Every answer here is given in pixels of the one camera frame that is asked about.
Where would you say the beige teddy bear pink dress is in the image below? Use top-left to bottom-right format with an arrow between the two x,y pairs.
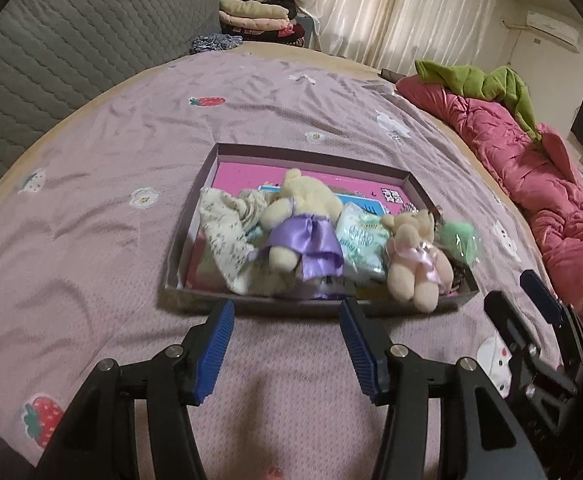
380,210 -> 454,314

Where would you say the green sponge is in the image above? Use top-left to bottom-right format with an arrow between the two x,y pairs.
435,221 -> 481,266

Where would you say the green floral tissue pack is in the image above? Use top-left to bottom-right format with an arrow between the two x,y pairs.
335,203 -> 390,284

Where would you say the white floral fabric scrunchie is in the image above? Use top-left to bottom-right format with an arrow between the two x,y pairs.
198,188 -> 295,297

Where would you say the cream teddy bear purple dress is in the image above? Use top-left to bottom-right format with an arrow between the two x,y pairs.
252,197 -> 345,282

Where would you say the leopard print scrunchie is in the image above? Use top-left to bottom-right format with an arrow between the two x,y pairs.
447,255 -> 470,292

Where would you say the dark shallow cardboard box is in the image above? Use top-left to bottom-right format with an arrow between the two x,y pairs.
160,144 -> 478,318

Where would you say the pink quilted comforter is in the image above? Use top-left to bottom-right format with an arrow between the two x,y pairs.
397,76 -> 583,317

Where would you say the pink and blue book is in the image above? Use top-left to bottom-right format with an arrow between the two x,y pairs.
212,162 -> 417,217

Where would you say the purple patterned bed sheet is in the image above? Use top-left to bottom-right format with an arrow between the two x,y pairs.
0,51 -> 559,479

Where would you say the green garment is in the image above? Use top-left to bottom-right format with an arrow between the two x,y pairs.
415,60 -> 541,142

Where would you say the white air conditioner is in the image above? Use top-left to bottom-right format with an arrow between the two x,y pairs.
526,11 -> 580,52

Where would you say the dark patterned cloth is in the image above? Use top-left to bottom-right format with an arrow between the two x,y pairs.
189,34 -> 242,55

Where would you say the white striped curtain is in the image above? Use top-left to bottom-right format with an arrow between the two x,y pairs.
296,0 -> 497,75

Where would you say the stack of folded clothes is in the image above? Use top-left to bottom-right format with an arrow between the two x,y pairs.
218,0 -> 307,47

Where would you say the grey quilted headboard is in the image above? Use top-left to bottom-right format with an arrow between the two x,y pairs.
0,0 -> 220,179

